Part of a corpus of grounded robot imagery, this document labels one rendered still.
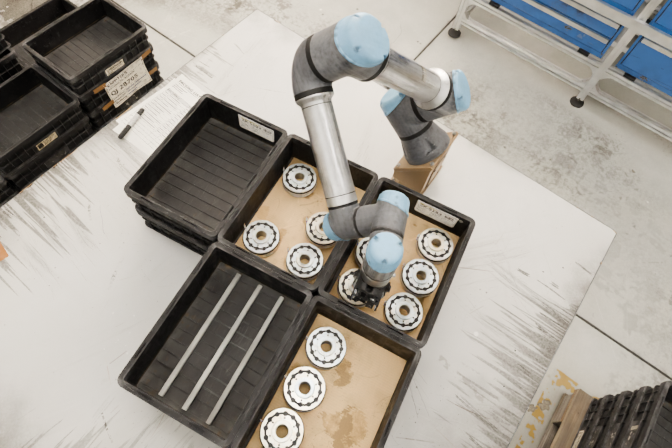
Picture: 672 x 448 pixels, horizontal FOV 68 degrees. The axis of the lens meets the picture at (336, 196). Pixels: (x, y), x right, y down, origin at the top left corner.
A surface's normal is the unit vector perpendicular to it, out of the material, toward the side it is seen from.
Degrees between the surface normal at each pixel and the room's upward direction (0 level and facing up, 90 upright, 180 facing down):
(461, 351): 0
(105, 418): 0
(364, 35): 39
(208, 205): 0
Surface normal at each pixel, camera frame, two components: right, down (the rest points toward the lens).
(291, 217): 0.07, -0.48
